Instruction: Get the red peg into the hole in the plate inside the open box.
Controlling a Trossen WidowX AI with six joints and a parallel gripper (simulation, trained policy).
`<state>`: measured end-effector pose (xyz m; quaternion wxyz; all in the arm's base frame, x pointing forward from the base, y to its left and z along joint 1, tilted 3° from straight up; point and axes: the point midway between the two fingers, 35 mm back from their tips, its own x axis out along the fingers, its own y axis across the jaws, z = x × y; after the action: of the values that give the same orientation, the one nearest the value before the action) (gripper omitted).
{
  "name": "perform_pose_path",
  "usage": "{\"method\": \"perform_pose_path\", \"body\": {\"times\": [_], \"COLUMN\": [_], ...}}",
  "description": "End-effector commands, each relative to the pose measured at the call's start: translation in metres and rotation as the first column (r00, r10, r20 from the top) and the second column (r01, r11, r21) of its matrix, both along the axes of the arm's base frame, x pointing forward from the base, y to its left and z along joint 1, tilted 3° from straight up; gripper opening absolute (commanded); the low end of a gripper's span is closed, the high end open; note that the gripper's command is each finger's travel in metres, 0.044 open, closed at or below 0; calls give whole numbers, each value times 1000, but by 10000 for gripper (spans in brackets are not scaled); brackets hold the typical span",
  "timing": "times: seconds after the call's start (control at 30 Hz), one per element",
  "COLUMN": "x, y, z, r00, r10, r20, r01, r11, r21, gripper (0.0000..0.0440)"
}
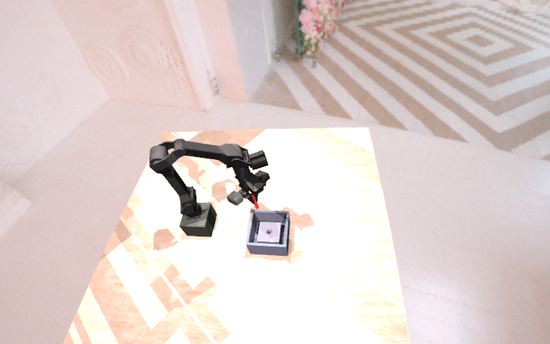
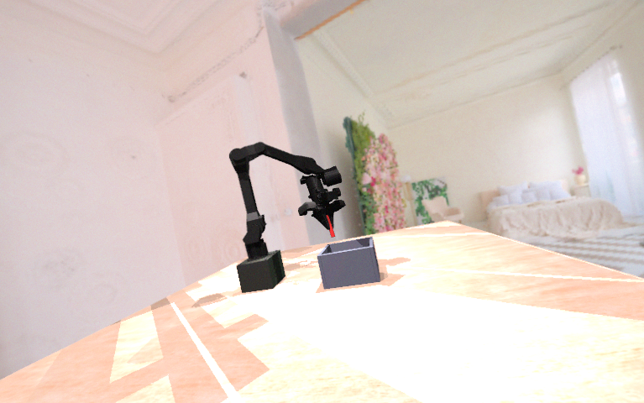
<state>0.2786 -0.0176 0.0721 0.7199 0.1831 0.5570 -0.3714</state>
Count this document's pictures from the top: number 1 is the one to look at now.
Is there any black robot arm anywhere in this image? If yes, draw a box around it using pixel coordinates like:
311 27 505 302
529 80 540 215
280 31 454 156
148 138 268 220

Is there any white square plate with hole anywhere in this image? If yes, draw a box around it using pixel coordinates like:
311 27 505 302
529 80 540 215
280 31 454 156
257 222 282 244

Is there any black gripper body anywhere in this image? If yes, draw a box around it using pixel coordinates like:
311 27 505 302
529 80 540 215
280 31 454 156
227 171 270 206

